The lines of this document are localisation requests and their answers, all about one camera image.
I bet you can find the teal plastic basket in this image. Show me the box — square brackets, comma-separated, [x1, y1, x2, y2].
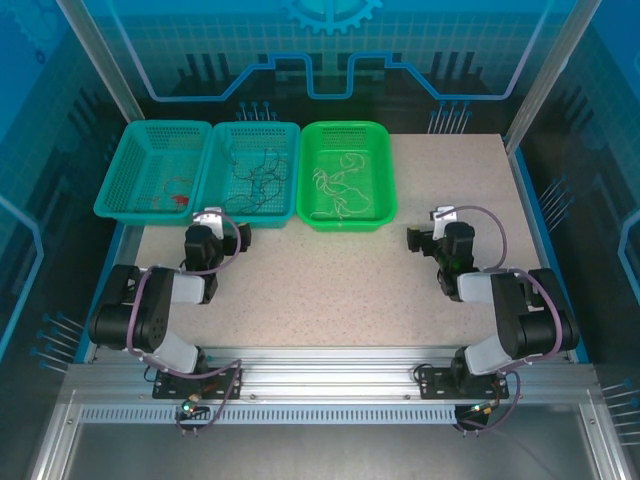
[194, 121, 303, 230]
[93, 119, 214, 221]

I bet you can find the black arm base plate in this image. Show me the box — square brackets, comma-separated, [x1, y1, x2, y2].
[416, 366, 511, 401]
[152, 367, 245, 401]

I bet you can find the green plastic basket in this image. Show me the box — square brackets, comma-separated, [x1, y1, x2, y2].
[296, 119, 399, 234]

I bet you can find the small connector with green light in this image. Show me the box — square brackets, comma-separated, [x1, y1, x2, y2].
[467, 399, 501, 419]
[180, 397, 209, 419]

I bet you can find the thin brown-red cable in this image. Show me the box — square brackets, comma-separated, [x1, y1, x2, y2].
[132, 174, 196, 214]

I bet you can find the aluminium mounting rail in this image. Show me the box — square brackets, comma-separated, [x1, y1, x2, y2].
[64, 345, 596, 401]

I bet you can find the aluminium frame post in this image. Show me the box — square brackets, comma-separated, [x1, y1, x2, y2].
[54, 0, 144, 124]
[502, 0, 604, 154]

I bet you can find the white cable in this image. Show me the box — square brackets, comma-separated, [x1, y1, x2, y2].
[309, 152, 374, 224]

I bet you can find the slotted grey cable duct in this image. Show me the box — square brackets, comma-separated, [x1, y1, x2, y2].
[79, 403, 459, 426]

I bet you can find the black cable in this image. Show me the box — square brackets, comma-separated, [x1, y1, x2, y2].
[219, 141, 292, 215]

